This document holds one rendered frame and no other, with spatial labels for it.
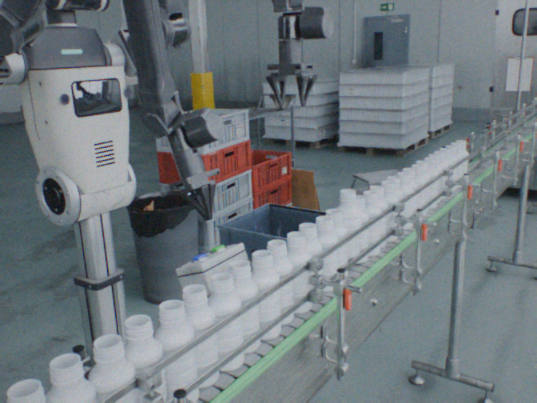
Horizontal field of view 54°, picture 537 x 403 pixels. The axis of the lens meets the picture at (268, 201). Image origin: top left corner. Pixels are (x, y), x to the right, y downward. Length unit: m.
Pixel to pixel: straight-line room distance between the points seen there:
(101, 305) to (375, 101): 6.54
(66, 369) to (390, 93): 7.15
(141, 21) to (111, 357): 0.59
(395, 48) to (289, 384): 10.97
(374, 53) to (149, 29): 11.07
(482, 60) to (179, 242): 8.92
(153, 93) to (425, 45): 10.72
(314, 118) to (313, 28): 7.07
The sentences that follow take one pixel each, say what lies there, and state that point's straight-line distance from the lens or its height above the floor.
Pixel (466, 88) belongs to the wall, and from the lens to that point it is 11.46.
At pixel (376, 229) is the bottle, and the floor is 1.08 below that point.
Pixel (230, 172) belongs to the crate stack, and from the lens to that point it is 3.75.
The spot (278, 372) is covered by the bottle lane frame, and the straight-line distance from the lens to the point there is 1.03.
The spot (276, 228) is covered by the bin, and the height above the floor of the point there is 0.85.
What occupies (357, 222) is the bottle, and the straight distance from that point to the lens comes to 1.26.
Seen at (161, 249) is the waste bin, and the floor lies 0.38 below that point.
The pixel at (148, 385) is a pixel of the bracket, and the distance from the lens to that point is 0.75.
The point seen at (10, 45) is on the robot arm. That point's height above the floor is 1.55.
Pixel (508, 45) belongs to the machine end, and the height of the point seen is 1.47.
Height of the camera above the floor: 1.53
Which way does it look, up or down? 16 degrees down
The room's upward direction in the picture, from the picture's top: 2 degrees counter-clockwise
